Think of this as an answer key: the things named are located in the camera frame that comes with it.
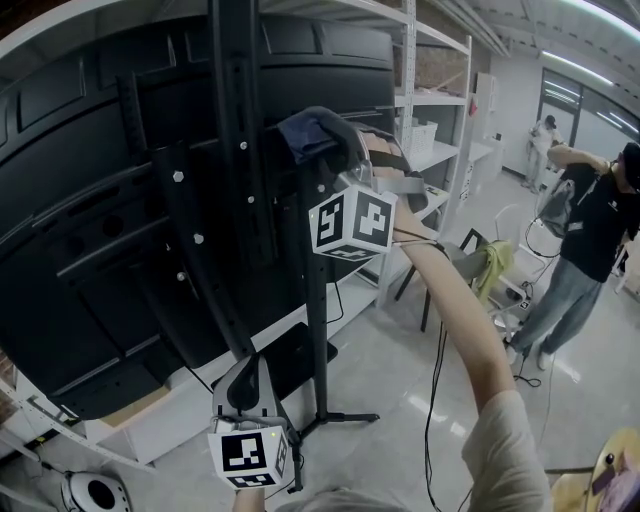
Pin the black television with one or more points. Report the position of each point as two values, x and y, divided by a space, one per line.
75 200

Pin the white swivel chair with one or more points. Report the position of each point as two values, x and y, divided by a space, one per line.
505 215

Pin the grey mesh bag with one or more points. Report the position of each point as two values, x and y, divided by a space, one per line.
555 210

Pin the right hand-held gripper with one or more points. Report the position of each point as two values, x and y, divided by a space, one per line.
370 222

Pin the grey chair with black legs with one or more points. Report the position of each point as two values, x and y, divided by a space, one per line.
465 260

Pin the dark blue cloth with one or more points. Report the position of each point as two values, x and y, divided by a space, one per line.
300 135

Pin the person's right forearm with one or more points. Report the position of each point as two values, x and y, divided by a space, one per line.
460 310

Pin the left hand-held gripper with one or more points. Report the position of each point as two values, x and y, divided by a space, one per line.
242 452

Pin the person's left forearm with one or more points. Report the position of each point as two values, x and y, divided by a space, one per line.
250 500

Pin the round wooden table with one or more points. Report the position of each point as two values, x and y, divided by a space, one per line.
615 445

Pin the yellow-green cloth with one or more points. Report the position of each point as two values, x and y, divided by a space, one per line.
495 265

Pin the white storage basket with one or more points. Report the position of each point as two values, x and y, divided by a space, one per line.
425 142

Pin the person's right hand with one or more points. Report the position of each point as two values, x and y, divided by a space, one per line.
380 145

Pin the black TV stand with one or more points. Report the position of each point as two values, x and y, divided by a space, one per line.
235 100

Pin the person's beige shirt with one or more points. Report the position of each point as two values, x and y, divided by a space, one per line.
510 450

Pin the white round device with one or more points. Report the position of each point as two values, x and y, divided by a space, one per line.
75 492

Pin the brown cardboard box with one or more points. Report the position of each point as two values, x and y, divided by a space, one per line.
135 407

